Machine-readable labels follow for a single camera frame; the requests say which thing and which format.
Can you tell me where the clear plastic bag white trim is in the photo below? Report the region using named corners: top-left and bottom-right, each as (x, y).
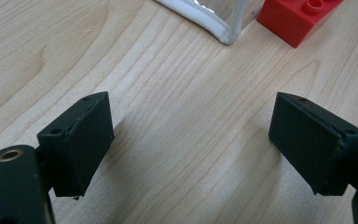
top-left (155, 0), bottom-right (264, 46)

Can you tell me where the red toy brick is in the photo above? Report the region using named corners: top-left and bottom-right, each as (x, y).
top-left (255, 0), bottom-right (345, 49)

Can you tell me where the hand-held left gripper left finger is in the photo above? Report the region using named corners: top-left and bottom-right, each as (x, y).
top-left (36, 91), bottom-right (116, 200)

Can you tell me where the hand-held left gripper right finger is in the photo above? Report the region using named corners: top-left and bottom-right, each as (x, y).
top-left (268, 91), bottom-right (358, 197)

